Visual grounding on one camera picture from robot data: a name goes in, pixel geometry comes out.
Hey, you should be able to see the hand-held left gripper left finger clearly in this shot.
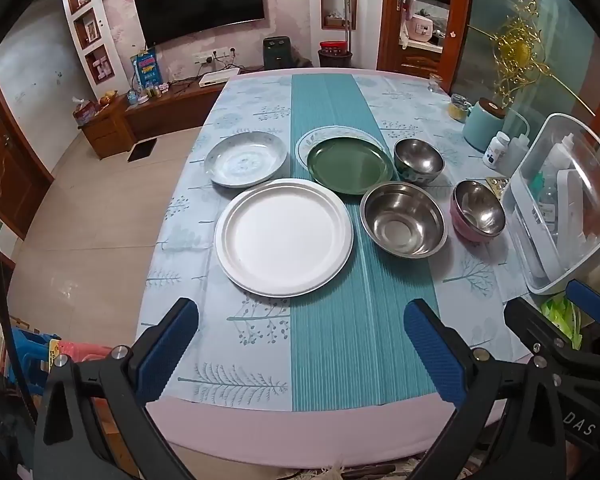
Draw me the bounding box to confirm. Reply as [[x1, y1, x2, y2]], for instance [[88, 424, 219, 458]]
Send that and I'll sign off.
[[32, 297, 201, 480]]

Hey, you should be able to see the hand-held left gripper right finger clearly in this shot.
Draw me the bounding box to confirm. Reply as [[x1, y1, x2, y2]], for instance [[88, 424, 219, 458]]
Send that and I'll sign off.
[[403, 298, 568, 480]]

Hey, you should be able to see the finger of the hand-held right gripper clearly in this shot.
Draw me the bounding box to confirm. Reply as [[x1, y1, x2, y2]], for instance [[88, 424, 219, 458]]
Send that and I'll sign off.
[[565, 280, 600, 326], [503, 297, 586, 366]]

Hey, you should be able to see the pink steel bowl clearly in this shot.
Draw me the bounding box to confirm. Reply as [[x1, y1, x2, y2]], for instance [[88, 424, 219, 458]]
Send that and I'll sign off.
[[450, 180, 507, 243]]

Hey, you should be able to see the large steel bowl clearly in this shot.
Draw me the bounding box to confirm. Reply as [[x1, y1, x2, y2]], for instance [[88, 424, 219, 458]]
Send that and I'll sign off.
[[360, 181, 449, 259]]

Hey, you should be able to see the large white plate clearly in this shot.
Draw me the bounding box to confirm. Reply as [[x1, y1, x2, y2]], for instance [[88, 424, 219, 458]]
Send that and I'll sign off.
[[214, 178, 355, 298]]

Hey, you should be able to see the small patterned steel bowl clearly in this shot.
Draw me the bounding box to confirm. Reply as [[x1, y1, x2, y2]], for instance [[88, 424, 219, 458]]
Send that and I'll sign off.
[[393, 138, 446, 184]]

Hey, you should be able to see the blue patterned white plate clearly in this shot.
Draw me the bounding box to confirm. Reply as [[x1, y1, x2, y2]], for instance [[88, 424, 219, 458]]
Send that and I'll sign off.
[[203, 131, 288, 189]]

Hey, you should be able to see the green plate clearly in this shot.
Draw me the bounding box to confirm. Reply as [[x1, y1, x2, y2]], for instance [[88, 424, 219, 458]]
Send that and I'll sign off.
[[307, 136, 395, 197]]

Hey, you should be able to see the green wet wipe pack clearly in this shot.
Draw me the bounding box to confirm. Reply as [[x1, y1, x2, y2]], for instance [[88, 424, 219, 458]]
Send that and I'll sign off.
[[540, 295, 583, 351]]

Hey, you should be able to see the clear lidded storage box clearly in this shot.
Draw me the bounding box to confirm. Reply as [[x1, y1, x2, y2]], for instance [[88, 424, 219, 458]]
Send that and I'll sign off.
[[500, 112, 600, 296]]

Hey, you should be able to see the pink plastic stool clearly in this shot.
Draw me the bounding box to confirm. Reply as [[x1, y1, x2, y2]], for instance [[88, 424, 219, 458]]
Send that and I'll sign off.
[[55, 340, 113, 366]]

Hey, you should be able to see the teal table runner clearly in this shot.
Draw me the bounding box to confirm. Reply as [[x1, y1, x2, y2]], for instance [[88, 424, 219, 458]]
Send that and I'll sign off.
[[290, 74, 443, 412]]

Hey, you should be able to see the blue plastic stool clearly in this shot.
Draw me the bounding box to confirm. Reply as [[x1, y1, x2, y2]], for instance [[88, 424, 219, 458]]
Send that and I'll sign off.
[[10, 327, 61, 396]]

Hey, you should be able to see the pink table cover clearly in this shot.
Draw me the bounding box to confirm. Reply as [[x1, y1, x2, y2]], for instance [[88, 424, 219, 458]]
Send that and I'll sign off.
[[140, 65, 531, 466]]

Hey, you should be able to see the white squeeze bottle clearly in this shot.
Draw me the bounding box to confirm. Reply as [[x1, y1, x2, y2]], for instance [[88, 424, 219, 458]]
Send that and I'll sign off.
[[500, 135, 531, 176]]

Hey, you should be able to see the white pill bottle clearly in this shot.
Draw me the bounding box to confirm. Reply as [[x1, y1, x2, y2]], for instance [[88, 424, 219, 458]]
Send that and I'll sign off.
[[482, 131, 511, 169]]

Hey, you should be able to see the teal canister with wooden lid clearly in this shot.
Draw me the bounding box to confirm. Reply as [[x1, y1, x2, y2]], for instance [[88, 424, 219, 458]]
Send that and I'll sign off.
[[462, 98, 508, 153]]

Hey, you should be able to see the glass jar with yellow contents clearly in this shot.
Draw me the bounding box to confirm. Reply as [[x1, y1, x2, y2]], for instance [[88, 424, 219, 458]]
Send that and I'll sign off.
[[448, 93, 473, 123]]

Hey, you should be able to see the wooden television cabinet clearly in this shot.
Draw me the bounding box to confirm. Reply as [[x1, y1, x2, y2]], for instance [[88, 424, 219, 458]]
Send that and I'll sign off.
[[77, 62, 266, 160]]

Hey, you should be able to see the wooden door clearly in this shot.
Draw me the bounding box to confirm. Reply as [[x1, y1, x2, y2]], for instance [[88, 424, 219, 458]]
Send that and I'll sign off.
[[0, 65, 56, 241]]

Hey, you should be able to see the round floral table mat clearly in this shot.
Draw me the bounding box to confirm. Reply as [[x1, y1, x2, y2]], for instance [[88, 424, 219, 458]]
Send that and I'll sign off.
[[295, 125, 387, 168]]

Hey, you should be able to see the tissue box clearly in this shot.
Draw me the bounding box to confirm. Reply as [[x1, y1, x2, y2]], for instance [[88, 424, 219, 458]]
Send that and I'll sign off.
[[71, 97, 98, 127]]

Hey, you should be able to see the tree print tablecloth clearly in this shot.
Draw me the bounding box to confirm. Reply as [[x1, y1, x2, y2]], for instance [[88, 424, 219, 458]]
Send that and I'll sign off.
[[135, 67, 536, 406]]

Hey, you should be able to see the white set-top box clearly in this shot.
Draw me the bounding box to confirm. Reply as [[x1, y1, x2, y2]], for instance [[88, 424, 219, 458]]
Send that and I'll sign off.
[[197, 66, 241, 86]]

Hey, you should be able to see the blue printed box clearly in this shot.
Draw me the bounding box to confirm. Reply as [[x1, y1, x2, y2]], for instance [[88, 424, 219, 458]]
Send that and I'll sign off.
[[131, 49, 161, 88]]

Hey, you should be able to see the frosted glass partition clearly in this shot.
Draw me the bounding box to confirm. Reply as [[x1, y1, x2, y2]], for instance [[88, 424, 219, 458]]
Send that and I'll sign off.
[[450, 0, 598, 111]]

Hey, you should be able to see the pink rice cooker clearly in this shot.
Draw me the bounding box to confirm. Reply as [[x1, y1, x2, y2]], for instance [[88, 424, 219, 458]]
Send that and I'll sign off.
[[407, 16, 436, 46]]

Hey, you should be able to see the red lid container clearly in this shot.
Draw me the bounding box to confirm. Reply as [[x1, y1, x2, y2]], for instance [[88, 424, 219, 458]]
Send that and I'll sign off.
[[317, 40, 355, 68]]

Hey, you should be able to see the dark green air fryer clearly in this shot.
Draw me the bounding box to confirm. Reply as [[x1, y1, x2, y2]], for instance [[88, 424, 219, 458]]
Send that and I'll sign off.
[[262, 36, 293, 70]]

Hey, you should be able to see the black flat television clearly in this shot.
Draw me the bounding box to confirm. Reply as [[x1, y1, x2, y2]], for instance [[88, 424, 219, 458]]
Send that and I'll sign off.
[[132, 0, 266, 47]]

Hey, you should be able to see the gold wire decoration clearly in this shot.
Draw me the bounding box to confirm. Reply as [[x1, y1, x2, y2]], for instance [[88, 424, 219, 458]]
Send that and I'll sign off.
[[472, 0, 596, 116]]

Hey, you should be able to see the white wall socket strip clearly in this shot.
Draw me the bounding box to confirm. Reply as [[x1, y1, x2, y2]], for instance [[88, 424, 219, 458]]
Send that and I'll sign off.
[[192, 47, 231, 63]]

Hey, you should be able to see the wooden door frame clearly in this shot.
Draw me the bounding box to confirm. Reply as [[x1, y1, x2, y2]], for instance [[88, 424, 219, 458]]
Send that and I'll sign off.
[[377, 0, 473, 93]]

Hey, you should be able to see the white wall shelf unit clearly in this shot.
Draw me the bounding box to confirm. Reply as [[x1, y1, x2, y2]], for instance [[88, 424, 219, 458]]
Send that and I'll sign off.
[[60, 0, 118, 101]]

